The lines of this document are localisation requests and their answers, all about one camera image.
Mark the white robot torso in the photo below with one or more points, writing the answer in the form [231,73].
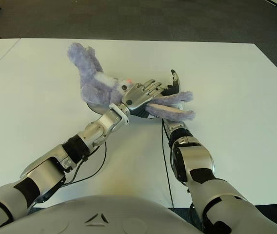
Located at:
[99,214]

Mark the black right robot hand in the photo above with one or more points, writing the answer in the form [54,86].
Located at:
[173,89]

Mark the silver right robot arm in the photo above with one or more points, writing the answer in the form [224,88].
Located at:
[197,158]

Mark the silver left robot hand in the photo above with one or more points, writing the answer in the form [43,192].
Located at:
[138,95]

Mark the purple plush bunny doll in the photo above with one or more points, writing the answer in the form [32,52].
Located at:
[89,73]

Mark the white plate with black rim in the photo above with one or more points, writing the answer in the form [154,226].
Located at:
[97,108]

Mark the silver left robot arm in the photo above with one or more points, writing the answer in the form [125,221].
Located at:
[97,129]

